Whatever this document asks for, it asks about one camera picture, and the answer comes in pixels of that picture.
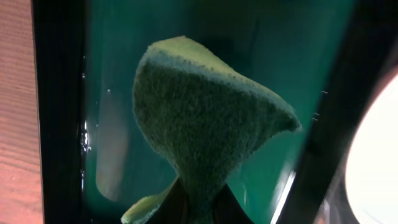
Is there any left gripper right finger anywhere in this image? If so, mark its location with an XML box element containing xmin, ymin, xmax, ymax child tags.
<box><xmin>213</xmin><ymin>184</ymin><xmax>254</xmax><ymax>224</ymax></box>

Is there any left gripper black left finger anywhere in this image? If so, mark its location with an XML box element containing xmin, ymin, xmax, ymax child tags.
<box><xmin>146</xmin><ymin>178</ymin><xmax>189</xmax><ymax>224</ymax></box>

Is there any green sponge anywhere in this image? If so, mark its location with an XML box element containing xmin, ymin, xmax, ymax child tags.
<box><xmin>121</xmin><ymin>35</ymin><xmax>302</xmax><ymax>223</ymax></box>

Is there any white plate with green stain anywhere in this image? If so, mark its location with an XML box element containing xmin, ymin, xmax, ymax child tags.
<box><xmin>345</xmin><ymin>68</ymin><xmax>397</xmax><ymax>224</ymax></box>

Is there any rectangular black water tray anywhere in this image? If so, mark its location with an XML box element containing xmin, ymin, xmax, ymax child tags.
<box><xmin>32</xmin><ymin>0</ymin><xmax>397</xmax><ymax>224</ymax></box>

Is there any round black tray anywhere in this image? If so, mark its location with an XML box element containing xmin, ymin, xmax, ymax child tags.
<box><xmin>314</xmin><ymin>40</ymin><xmax>397</xmax><ymax>223</ymax></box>

